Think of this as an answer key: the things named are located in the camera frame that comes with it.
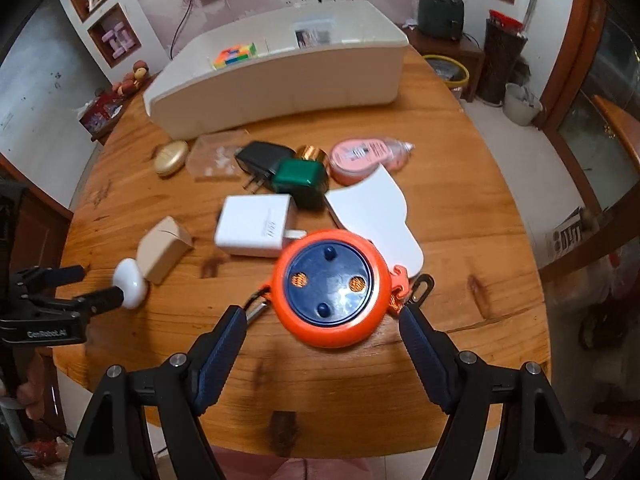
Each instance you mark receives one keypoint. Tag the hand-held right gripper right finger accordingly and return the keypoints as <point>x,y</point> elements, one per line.
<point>425,355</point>

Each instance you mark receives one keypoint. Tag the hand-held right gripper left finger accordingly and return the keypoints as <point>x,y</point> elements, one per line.
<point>220,355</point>

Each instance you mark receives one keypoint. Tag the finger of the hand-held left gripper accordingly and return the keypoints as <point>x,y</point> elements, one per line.
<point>95,300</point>
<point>60,275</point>

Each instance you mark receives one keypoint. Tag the white round knob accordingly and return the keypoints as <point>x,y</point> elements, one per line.
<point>129,282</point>

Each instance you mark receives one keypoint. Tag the beige small box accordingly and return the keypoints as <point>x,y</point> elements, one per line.
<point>162,250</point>

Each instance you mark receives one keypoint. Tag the orange and blue round device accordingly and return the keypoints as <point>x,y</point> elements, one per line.
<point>330,285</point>

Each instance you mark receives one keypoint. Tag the white power adapter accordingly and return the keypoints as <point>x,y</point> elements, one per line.
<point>252,225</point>

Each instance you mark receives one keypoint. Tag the white curved plastic sheet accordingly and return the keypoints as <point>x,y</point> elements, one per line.
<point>380,210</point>

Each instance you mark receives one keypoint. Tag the clear plastic box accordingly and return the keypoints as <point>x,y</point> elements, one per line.
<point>215,157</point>

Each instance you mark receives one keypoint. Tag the green square box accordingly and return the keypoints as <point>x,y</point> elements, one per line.
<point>300,182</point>

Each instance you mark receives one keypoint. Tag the black power adapter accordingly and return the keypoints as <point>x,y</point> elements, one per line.
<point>260,160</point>

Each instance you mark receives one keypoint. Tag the pink correction tape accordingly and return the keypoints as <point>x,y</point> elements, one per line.
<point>365,157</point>

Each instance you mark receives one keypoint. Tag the white storage bin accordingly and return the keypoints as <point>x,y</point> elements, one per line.
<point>280,90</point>

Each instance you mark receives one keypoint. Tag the person's left hand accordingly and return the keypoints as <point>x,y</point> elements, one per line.
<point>32,385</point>

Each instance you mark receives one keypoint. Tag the person's pink clothing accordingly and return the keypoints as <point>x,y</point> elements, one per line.
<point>290,465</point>

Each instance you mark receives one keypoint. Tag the red patterned box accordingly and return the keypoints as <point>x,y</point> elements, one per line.
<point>100,112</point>

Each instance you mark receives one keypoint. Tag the printed cardboard box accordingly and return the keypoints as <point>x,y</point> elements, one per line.
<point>570,235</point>

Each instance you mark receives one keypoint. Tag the brown stuffed toy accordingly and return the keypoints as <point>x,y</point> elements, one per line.
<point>132,77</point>

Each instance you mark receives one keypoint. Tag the pink bottles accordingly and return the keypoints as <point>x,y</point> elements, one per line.
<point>119,40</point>

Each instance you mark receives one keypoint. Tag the white bucket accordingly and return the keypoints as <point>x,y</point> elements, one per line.
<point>520,105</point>

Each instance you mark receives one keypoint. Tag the colourful puzzle cube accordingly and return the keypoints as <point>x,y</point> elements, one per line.
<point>234,56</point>

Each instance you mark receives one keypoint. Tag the yellow-rimmed bin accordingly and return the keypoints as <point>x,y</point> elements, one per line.
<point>450,67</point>

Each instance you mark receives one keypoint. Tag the dark wicker basket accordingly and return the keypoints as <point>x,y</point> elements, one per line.
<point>502,65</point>

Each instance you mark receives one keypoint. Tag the wooden side table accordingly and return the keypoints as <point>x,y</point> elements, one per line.
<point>465,55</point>

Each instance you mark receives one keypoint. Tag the wooden glass cabinet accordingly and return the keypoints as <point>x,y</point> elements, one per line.
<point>575,85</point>

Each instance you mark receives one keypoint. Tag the printed label sticker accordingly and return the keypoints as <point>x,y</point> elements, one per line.
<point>314,35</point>

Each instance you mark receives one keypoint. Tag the dark green toaster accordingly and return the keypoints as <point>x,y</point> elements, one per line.
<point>440,12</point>

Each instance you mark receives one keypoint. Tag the red plastic bag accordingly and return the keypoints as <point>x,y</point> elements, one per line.
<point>506,20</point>

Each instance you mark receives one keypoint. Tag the white wall shelf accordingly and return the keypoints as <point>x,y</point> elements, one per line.
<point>145,25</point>

